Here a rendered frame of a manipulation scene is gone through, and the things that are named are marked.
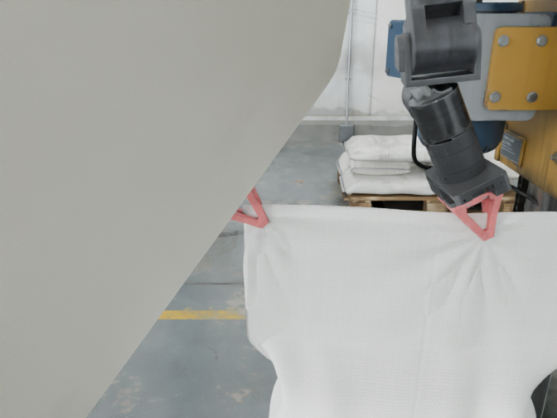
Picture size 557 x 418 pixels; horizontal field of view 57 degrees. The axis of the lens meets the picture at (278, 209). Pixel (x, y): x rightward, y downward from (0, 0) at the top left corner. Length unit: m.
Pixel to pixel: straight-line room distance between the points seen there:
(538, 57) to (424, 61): 0.35
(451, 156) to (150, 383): 1.69
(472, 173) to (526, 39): 0.32
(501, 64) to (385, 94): 4.91
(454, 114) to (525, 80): 0.32
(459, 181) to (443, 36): 0.16
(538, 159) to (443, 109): 0.45
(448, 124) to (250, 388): 1.59
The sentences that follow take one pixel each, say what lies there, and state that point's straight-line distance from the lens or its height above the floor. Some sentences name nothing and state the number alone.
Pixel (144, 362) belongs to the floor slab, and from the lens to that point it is 2.22.
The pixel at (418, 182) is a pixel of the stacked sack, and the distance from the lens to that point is 3.61.
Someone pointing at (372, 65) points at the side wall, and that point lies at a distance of 5.72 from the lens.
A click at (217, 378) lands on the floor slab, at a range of 2.09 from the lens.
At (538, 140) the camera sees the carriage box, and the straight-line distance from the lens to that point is 1.03.
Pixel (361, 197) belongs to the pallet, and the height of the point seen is 0.14.
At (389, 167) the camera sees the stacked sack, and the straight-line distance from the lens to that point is 3.62.
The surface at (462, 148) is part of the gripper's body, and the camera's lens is 0.62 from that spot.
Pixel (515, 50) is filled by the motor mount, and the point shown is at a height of 1.26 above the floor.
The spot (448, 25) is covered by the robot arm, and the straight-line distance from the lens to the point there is 0.59.
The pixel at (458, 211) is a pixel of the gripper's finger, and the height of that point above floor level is 1.10.
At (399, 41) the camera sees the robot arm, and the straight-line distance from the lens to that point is 0.59.
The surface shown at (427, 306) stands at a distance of 0.73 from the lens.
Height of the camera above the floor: 1.31
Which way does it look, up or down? 21 degrees down
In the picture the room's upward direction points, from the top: straight up
